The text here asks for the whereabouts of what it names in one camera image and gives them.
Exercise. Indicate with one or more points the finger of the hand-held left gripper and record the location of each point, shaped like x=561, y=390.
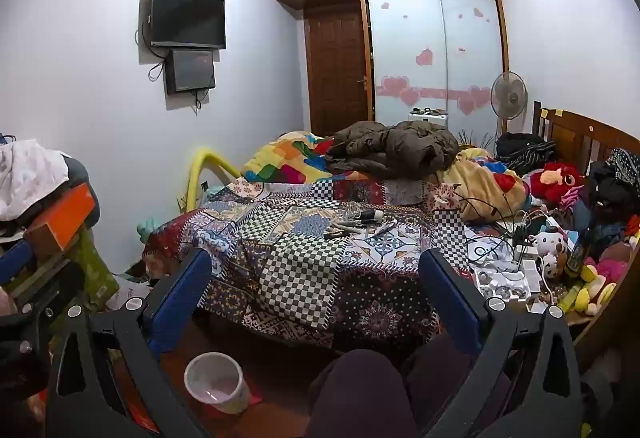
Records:
x=15, y=263
x=55, y=288

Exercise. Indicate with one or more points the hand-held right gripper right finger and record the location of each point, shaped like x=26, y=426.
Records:
x=450, y=298

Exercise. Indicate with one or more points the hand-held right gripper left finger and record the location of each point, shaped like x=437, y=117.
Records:
x=181, y=298

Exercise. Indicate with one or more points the white plastic bucket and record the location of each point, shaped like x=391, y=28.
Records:
x=217, y=380

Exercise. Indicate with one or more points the grey marker with black cap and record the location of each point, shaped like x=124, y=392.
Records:
x=350, y=223

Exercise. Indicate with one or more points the green patterned bag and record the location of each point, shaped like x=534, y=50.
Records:
x=97, y=268

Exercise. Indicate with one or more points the white compartment tray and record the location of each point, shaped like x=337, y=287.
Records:
x=500, y=285

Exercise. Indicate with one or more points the white box with circle logo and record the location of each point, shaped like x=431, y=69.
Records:
x=482, y=252

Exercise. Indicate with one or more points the orange box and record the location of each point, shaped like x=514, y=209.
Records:
x=60, y=218

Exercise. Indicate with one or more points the teal plastic item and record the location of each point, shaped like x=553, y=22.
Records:
x=145, y=229

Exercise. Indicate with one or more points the white crumpled cloth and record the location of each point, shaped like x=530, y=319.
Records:
x=27, y=178

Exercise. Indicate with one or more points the white charger block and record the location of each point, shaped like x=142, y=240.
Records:
x=526, y=252

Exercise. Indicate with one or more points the grey cushion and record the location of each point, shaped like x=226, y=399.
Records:
x=79, y=175

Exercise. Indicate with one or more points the white spotted dog plush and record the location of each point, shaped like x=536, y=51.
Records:
x=550, y=248

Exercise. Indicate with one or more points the black and white cylinder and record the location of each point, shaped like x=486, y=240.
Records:
x=371, y=216

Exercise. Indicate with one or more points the yellow cartoon blanket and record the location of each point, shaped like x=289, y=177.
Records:
x=480, y=188

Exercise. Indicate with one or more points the patchwork printed blanket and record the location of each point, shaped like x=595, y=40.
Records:
x=300, y=268

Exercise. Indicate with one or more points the yellow foam tube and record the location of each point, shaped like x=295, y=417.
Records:
x=195, y=167

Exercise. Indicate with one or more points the person's dark trousers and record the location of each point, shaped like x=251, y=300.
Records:
x=360, y=393

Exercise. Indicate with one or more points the yellow plush toy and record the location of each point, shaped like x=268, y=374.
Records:
x=592, y=285

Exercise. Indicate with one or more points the red plush toy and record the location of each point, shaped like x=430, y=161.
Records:
x=555, y=180

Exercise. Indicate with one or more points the brown padded jacket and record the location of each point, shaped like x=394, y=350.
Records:
x=395, y=145

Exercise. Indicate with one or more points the pink plush toy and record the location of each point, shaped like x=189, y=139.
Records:
x=612, y=268

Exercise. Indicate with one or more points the black striped garment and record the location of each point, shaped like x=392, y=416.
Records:
x=525, y=150

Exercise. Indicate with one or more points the colourful block pattern blanket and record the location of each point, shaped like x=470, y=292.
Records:
x=285, y=160

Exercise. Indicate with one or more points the pile of dark clothes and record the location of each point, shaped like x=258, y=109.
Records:
x=612, y=188

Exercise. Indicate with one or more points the white standing fan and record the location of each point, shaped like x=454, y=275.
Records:
x=509, y=92

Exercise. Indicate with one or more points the group of pink heart stickers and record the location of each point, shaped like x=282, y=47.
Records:
x=425, y=57

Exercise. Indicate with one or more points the frosted sliding wardrobe door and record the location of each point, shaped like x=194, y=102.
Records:
x=472, y=47
x=405, y=32

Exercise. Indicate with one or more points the brown wooden door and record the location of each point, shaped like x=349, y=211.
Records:
x=335, y=72

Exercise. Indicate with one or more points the wooden bed frame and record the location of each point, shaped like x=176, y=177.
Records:
x=575, y=132

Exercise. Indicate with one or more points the small black wall monitor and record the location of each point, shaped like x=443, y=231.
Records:
x=191, y=70

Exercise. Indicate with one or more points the black wall television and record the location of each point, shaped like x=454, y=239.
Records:
x=187, y=15

